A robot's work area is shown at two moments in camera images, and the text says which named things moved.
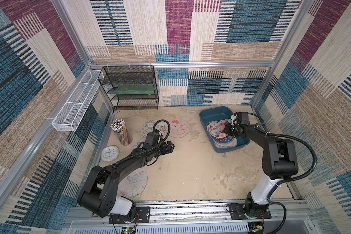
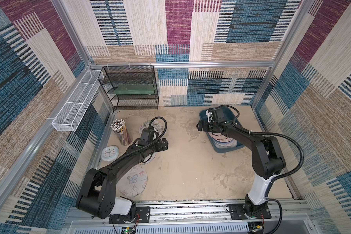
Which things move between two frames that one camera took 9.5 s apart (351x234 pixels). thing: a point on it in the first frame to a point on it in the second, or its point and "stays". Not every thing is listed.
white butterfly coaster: [133, 183] stays
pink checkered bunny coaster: [178, 129] to [219, 137]
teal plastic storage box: [210, 115] stays
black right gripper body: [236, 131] to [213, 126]
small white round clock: [110, 153] stays
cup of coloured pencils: [120, 129] stays
